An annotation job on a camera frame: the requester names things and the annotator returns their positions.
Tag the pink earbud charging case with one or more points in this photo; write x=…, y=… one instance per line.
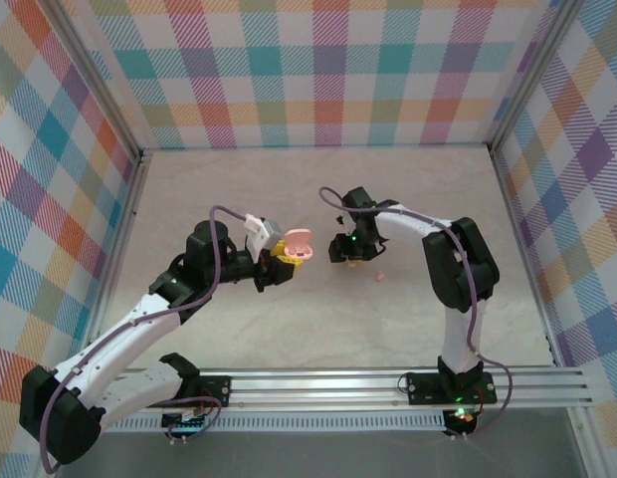
x=298, y=234

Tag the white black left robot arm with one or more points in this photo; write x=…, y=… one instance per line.
x=114, y=343

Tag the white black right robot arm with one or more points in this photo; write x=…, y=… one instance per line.
x=460, y=269

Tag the aluminium side rail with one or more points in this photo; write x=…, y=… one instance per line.
x=124, y=239
x=512, y=219

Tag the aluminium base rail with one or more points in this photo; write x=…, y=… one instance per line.
x=313, y=386

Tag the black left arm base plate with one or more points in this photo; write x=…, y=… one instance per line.
x=216, y=388

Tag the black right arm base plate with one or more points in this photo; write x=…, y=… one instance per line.
x=423, y=391

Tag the aluminium corner post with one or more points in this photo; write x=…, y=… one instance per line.
x=532, y=79
x=94, y=79

